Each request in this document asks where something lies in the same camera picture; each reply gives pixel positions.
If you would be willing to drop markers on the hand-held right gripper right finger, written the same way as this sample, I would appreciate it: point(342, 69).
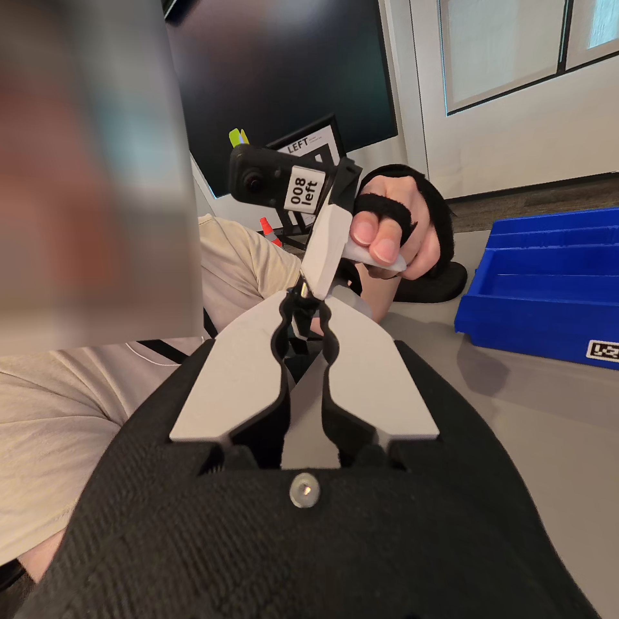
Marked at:
point(382, 382)

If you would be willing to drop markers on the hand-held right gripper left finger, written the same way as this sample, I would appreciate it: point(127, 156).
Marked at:
point(232, 382)

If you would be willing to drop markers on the person's left forearm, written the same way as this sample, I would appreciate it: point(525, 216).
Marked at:
point(382, 300)

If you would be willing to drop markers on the person's right forearm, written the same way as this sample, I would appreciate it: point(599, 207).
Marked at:
point(41, 556)

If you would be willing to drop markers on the person's left hand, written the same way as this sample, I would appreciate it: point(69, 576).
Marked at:
point(416, 227)

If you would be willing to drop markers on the small orange traffic cone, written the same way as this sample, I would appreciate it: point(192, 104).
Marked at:
point(270, 232)

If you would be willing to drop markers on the person's beige shirt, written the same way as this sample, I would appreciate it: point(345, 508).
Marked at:
point(63, 411)

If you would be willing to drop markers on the black television screen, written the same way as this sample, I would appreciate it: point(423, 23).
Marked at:
point(290, 72)

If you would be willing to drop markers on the blue plastic bin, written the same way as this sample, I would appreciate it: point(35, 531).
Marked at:
point(541, 300)

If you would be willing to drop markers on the white framed window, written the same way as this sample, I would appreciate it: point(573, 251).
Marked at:
point(507, 72)

